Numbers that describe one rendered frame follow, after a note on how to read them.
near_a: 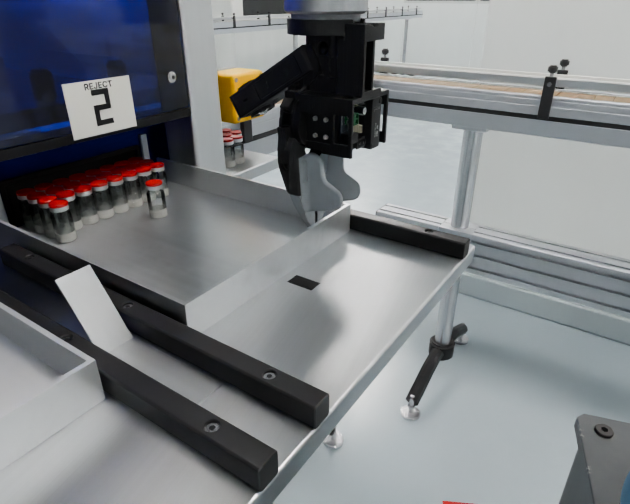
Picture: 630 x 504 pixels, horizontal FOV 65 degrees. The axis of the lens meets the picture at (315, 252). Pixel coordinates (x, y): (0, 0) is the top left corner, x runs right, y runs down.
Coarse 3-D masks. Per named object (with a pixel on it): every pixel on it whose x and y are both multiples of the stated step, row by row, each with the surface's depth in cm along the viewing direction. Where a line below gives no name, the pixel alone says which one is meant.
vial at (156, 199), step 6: (156, 186) 61; (162, 186) 62; (150, 192) 61; (156, 192) 61; (162, 192) 62; (150, 198) 61; (156, 198) 61; (162, 198) 62; (150, 204) 62; (156, 204) 62; (162, 204) 62; (150, 210) 62; (156, 210) 62; (162, 210) 62; (150, 216) 63; (156, 216) 62; (162, 216) 63
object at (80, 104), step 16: (96, 80) 55; (112, 80) 57; (128, 80) 59; (64, 96) 53; (80, 96) 54; (96, 96) 56; (112, 96) 58; (128, 96) 59; (80, 112) 55; (112, 112) 58; (128, 112) 60; (80, 128) 55; (96, 128) 57; (112, 128) 59
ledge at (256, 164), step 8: (248, 152) 90; (256, 152) 90; (248, 160) 86; (256, 160) 86; (264, 160) 86; (272, 160) 86; (232, 168) 82; (240, 168) 82; (248, 168) 82; (256, 168) 83; (264, 168) 85; (272, 168) 87; (240, 176) 80; (248, 176) 82; (256, 176) 84
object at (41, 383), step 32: (0, 320) 40; (0, 352) 39; (32, 352) 39; (64, 352) 35; (0, 384) 36; (32, 384) 36; (64, 384) 32; (96, 384) 34; (0, 416) 29; (32, 416) 31; (64, 416) 33; (0, 448) 29; (32, 448) 31
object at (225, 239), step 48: (192, 192) 71; (240, 192) 68; (0, 240) 56; (48, 240) 57; (96, 240) 57; (144, 240) 57; (192, 240) 57; (240, 240) 57; (288, 240) 50; (144, 288) 42; (192, 288) 48; (240, 288) 45
